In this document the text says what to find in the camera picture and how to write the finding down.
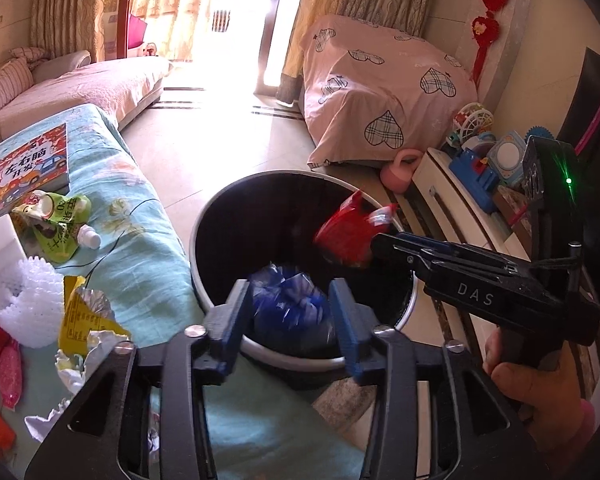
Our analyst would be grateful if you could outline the white foam fruit net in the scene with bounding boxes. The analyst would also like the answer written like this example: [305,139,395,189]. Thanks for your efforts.
[0,257,64,349]

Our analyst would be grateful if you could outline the beige curtain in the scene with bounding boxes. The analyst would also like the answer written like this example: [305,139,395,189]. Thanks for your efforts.
[30,0,105,62]

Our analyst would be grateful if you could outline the blue toy truck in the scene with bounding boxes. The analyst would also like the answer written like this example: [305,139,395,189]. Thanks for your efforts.
[450,150,500,214]

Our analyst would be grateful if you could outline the light blue floral tablecloth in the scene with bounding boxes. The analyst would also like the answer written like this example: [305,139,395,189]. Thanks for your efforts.
[0,105,363,479]

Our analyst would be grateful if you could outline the pink kettlebell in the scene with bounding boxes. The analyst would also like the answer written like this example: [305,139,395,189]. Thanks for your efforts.
[380,148,424,194]

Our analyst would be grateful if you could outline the white tv cabinet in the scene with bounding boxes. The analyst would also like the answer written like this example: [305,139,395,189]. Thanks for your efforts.
[414,148,529,260]

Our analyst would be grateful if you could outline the green drink pouch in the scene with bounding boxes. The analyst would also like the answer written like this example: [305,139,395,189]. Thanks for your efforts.
[10,190,102,263]

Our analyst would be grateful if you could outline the blue plastic wrapper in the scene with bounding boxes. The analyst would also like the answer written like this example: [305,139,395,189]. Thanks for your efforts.
[248,263,338,359]

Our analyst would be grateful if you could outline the striped pink cushion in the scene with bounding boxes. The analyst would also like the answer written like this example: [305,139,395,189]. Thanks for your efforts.
[0,58,33,110]

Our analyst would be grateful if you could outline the right hand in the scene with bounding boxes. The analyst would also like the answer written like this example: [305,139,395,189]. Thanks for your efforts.
[483,330,595,478]

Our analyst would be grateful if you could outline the pink round candy pack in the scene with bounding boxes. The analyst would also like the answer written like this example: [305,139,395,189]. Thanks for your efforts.
[0,340,22,411]

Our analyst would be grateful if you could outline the white paper ball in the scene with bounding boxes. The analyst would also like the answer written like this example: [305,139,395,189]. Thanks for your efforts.
[24,330,131,442]

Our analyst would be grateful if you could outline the red snack wrapper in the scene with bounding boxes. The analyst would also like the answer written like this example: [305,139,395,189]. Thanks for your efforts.
[314,191,398,268]

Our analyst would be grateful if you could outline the pink sofa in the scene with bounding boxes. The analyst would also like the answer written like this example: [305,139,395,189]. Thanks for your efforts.
[0,51,173,140]

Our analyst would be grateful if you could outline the pink heart pattern cover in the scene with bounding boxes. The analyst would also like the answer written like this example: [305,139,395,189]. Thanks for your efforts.
[301,14,478,168]

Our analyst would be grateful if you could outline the red children's book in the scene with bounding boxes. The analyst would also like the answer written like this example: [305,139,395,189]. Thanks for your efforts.
[0,122,70,217]

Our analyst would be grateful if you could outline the yellow foil wrapper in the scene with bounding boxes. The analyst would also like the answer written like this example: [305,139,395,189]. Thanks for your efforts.
[58,276,131,356]

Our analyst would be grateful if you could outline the red hanging ornaments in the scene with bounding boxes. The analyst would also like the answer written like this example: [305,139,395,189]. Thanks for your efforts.
[471,0,509,86]

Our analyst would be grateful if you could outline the round black trash bin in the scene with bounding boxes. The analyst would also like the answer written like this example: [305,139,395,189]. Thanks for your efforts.
[189,169,422,373]

